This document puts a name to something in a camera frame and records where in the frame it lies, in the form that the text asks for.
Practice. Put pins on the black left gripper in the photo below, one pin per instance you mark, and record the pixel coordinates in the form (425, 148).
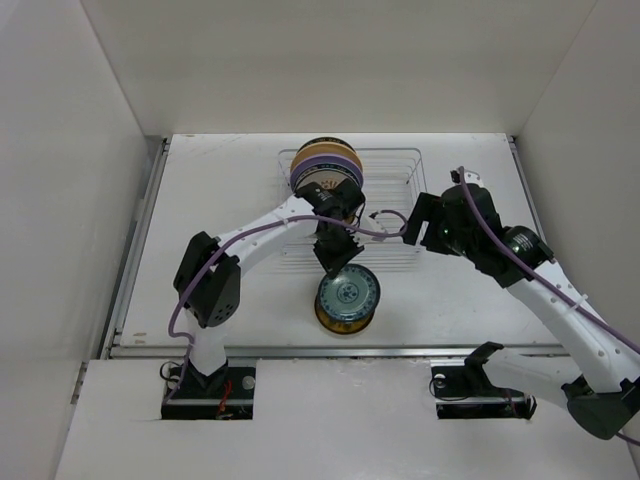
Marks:
(333, 264)

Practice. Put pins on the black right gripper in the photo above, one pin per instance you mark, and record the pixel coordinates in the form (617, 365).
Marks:
(428, 207)

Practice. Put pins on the blue patterned plate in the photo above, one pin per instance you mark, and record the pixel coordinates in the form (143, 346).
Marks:
(350, 297)

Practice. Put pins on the white wire dish rack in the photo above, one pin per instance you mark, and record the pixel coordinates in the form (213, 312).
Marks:
(393, 179)

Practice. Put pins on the white orange sunburst plate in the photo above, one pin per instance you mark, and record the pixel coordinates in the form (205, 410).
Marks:
(325, 180)

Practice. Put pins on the green rimmed white plate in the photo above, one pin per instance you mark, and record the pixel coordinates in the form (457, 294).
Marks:
(326, 168)

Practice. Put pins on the purple plate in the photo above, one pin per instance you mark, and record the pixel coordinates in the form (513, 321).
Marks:
(327, 158)

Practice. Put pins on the tan plate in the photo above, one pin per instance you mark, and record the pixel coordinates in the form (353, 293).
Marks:
(326, 148)

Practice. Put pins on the yellow patterned plate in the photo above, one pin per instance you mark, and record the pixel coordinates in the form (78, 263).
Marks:
(341, 327)

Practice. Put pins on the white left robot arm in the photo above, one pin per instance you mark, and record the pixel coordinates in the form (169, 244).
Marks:
(208, 279)

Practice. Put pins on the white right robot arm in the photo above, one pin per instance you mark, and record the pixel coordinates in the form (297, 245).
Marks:
(598, 382)

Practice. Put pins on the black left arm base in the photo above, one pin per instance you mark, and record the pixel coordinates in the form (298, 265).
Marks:
(227, 396)

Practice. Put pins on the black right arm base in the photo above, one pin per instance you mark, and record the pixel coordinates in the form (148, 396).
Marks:
(461, 393)

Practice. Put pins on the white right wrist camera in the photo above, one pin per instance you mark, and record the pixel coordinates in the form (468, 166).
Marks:
(467, 176)

